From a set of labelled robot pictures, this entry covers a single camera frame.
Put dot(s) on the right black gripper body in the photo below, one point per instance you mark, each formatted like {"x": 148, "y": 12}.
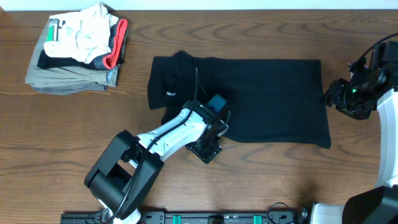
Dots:
{"x": 354, "y": 101}

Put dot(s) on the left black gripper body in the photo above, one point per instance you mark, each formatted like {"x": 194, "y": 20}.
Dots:
{"x": 208, "y": 151}

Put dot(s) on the black t-shirt with white logo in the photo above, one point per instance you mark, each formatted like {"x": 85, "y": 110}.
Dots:
{"x": 270, "y": 100}

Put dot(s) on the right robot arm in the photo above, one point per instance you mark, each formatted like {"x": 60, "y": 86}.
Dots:
{"x": 371, "y": 88}

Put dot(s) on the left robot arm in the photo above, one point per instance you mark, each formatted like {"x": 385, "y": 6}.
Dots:
{"x": 125, "y": 172}

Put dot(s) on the black and red garment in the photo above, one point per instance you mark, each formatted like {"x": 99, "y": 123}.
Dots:
{"x": 117, "y": 40}

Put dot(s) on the grey-beige folded garment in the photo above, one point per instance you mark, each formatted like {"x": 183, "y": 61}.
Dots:
{"x": 66, "y": 80}

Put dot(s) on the white crumpled garment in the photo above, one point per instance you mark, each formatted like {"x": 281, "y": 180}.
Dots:
{"x": 82, "y": 35}

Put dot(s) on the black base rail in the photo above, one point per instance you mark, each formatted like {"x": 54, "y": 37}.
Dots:
{"x": 282, "y": 217}

